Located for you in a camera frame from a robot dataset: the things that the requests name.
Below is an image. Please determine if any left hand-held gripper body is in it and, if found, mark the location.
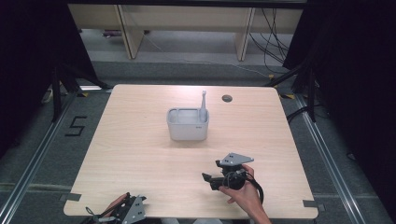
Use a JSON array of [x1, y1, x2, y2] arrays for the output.
[[107, 194, 148, 224]]

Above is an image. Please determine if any grey plastic organizer box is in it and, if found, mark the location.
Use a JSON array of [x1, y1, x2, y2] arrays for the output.
[[166, 106, 210, 142]]

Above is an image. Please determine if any bundle of black cables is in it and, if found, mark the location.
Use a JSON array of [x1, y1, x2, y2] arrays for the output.
[[247, 8, 294, 75]]

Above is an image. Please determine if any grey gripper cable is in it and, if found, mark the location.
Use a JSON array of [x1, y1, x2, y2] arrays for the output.
[[85, 206, 119, 224]]

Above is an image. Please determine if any metal floor rail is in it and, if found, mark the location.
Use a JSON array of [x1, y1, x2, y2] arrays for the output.
[[0, 90, 79, 224], [293, 92, 369, 224]]

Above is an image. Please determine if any person's right hand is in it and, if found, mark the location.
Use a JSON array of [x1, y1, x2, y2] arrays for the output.
[[219, 164, 265, 217]]

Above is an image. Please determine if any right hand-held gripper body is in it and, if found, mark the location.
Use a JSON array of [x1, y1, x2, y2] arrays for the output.
[[214, 152, 255, 191]]

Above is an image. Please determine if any grey tape strip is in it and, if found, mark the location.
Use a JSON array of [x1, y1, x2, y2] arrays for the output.
[[58, 192, 83, 203], [302, 199, 327, 213]]

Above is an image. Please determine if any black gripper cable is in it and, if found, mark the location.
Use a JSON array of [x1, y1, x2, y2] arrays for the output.
[[244, 172, 265, 204]]

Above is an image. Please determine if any person's left hand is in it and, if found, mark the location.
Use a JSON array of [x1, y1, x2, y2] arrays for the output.
[[103, 191, 132, 217]]

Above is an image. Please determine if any black metal stand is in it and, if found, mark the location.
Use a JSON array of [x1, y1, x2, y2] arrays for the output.
[[264, 60, 319, 123], [50, 63, 111, 123]]

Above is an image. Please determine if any black curtain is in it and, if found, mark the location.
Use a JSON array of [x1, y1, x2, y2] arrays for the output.
[[283, 0, 396, 216], [0, 0, 94, 157]]

